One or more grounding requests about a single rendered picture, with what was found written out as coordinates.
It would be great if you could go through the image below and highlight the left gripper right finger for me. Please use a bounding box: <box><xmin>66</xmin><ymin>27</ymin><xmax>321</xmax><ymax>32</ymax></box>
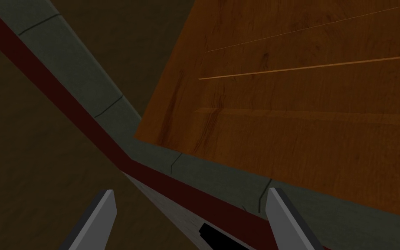
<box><xmin>265</xmin><ymin>187</ymin><xmax>325</xmax><ymax>250</ymax></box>

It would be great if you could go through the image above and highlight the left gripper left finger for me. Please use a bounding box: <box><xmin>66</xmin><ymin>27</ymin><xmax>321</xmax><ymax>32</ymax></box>
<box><xmin>59</xmin><ymin>189</ymin><xmax>118</xmax><ymax>250</ymax></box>

